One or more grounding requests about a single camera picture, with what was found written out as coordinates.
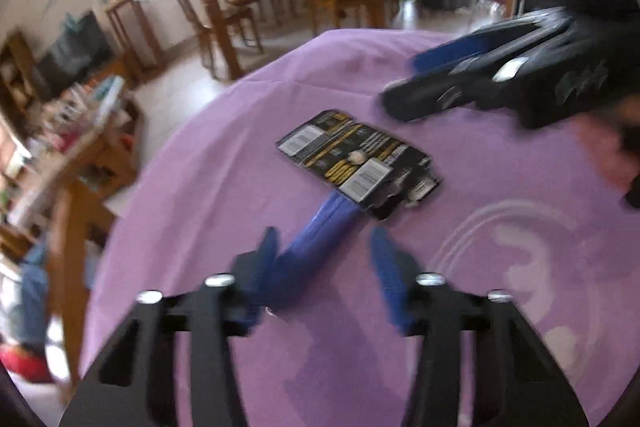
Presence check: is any person's right hand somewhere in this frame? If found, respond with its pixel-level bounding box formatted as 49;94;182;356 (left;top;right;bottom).
574;99;640;196

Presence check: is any wooden coffee table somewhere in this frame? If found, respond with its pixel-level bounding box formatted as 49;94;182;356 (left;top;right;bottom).
0;74;147;390

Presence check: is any black television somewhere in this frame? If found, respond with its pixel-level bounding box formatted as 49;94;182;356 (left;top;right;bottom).
37;11;115;91

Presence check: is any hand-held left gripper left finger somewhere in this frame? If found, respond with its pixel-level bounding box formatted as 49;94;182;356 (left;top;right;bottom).
59;227;281;427

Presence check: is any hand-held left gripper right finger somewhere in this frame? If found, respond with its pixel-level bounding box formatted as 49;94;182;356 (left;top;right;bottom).
370;226;591;427

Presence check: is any red floor object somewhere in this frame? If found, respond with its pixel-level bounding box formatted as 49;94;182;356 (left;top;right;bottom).
0;342;54;384

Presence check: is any clear round plastic lid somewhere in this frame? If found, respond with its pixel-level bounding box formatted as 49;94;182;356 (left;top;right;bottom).
440;202;617;360

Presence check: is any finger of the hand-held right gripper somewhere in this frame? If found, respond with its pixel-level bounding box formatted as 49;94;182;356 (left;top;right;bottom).
380;57;501;124
410;14;571;75

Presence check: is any clutter of small items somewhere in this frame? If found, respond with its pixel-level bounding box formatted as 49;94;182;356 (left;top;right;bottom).
7;77;126;190

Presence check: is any purple tablecloth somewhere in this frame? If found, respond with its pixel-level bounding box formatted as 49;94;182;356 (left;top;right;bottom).
80;27;640;427

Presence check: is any black printed card packaging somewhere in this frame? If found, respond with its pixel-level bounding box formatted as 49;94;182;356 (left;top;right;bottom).
276;109;444;222

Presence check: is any wooden bookshelf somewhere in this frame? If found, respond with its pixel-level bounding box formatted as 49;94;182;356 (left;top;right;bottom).
0;32;51;108

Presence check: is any tall wooden stand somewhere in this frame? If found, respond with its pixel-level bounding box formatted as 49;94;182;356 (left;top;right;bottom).
105;0;166;71

